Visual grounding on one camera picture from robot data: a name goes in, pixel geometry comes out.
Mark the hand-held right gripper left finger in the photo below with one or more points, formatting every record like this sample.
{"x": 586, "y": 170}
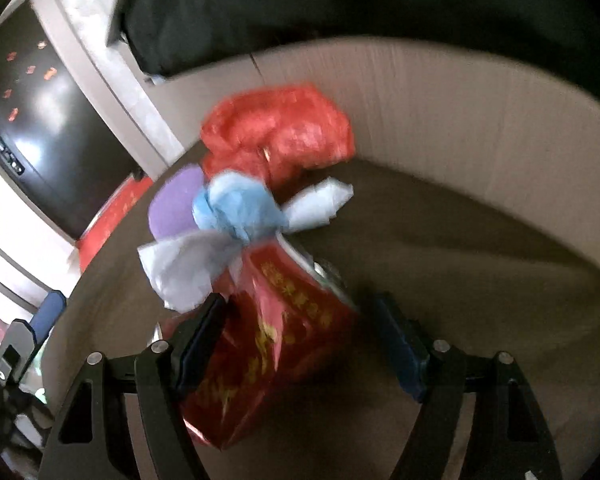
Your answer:
{"x": 202, "y": 332}

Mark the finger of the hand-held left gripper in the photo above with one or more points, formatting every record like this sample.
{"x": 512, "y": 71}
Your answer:
{"x": 47, "y": 312}

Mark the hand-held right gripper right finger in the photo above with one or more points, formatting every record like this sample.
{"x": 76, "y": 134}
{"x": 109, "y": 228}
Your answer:
{"x": 402, "y": 345}

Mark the red snack packet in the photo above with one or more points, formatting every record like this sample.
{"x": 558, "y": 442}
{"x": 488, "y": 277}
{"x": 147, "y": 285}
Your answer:
{"x": 275, "y": 340}

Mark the blue tissue paper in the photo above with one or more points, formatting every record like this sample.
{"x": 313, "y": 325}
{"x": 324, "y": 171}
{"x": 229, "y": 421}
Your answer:
{"x": 230, "y": 227}

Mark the red paper sheet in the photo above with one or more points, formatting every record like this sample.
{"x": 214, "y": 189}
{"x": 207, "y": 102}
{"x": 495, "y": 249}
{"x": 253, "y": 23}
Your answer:
{"x": 107, "y": 222}

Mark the purple sponge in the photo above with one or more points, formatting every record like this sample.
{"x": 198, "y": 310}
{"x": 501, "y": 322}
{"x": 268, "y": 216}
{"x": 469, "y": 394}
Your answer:
{"x": 172, "y": 207}

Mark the black glossy refrigerator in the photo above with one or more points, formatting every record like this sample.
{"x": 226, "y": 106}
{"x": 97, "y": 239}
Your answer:
{"x": 40, "y": 110}

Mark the cardboard box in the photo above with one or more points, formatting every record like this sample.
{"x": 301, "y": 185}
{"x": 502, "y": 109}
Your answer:
{"x": 430, "y": 135}

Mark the red plastic bag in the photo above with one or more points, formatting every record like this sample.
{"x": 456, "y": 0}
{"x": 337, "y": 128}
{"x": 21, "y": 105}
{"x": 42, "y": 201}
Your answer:
{"x": 280, "y": 130}

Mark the black bag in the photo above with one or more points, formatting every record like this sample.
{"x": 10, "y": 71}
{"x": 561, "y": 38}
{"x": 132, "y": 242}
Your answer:
{"x": 330, "y": 5}

